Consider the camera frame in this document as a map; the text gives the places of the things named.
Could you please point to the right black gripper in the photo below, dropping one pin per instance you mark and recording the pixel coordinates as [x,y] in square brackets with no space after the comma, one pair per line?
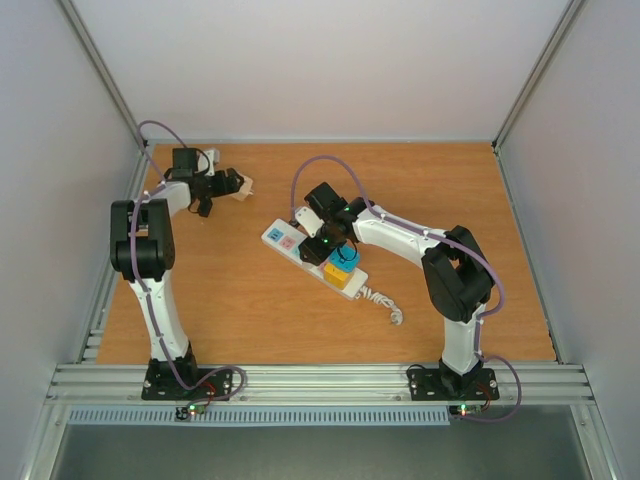
[314,254]

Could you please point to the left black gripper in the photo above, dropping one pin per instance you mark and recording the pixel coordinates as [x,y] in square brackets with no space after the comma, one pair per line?
[223,188]

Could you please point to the beige cube plug adapter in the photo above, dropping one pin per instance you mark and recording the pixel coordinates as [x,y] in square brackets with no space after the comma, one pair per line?
[245,190]

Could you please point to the blue cube plug adapter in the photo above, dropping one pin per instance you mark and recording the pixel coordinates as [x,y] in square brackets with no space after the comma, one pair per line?
[345,258]

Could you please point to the white power strip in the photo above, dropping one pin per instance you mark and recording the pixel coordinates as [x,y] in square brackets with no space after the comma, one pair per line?
[285,239]

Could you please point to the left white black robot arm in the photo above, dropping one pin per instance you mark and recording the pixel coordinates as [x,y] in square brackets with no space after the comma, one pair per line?
[142,250]

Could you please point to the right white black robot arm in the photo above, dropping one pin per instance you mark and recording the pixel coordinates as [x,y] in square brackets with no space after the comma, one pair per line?
[458,280]

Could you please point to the yellow cube plug adapter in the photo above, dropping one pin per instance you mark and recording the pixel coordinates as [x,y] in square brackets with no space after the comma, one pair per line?
[336,276]

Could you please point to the left small circuit board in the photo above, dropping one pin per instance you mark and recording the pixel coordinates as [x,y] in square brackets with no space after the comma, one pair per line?
[190,411]

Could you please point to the small circuit board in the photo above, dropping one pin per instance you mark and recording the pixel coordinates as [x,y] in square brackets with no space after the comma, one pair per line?
[466,410]
[190,411]

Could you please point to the right small circuit board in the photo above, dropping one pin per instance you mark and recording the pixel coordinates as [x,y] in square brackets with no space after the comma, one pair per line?
[466,410]

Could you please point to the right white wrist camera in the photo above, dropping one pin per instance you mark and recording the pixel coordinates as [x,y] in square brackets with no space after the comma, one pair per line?
[308,220]

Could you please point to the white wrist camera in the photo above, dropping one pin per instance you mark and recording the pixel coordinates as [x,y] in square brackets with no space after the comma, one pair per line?
[207,161]
[308,220]

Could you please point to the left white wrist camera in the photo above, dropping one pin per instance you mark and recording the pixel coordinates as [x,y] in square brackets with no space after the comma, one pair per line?
[207,161]

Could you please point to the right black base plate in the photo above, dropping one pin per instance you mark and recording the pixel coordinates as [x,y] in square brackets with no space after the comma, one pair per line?
[443,384]

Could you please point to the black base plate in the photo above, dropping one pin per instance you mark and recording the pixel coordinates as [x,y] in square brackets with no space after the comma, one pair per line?
[443,384]
[163,386]

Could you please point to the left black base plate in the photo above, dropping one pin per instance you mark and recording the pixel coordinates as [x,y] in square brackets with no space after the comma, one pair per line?
[163,386]

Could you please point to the left aluminium frame post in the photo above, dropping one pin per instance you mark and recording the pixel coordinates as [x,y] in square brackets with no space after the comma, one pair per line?
[80,30]

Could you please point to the aluminium frame post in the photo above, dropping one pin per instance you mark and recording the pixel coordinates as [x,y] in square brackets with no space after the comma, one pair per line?
[553,44]
[80,30]

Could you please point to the aluminium front rail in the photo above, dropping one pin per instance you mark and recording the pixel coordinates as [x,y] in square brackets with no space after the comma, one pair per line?
[542,383]

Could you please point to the grey slotted cable duct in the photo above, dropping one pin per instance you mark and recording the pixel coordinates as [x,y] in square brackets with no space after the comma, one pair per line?
[260,416]

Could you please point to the right aluminium frame post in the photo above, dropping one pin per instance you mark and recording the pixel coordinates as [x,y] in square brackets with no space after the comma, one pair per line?
[553,44]

